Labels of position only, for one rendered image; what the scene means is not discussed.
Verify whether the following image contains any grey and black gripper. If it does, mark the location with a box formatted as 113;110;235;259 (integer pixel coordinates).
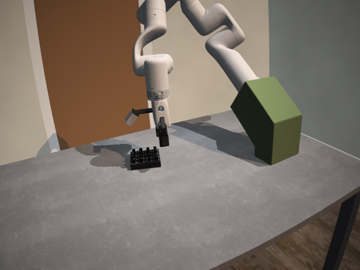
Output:
147;97;171;147

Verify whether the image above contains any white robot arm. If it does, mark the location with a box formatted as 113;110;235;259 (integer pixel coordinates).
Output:
133;0;259;100

